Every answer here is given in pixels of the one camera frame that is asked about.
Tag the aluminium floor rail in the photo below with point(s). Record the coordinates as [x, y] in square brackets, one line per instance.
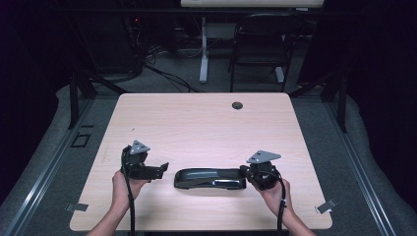
[357, 170]
[49, 170]

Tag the grey tape strip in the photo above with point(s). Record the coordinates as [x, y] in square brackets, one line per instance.
[77, 207]
[326, 206]

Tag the black stapler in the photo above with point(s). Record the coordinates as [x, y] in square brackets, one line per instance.
[209, 178]

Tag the black folding chair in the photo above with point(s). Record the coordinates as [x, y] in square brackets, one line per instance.
[262, 49]

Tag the person's right hand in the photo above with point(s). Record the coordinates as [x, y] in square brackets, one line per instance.
[273, 196]

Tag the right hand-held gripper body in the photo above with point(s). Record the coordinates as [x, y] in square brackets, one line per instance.
[264, 172]

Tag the round table grommet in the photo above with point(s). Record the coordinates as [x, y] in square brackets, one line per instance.
[237, 105]

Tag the person's left hand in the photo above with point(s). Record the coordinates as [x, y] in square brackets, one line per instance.
[126, 191]

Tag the white desk leg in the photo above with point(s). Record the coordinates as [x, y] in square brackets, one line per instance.
[204, 52]

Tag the dark equipment with red light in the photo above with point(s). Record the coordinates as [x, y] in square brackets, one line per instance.
[131, 42]

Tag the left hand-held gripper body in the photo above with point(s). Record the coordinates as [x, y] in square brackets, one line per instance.
[134, 162]

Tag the black metal stand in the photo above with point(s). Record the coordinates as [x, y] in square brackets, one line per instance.
[74, 98]
[341, 98]

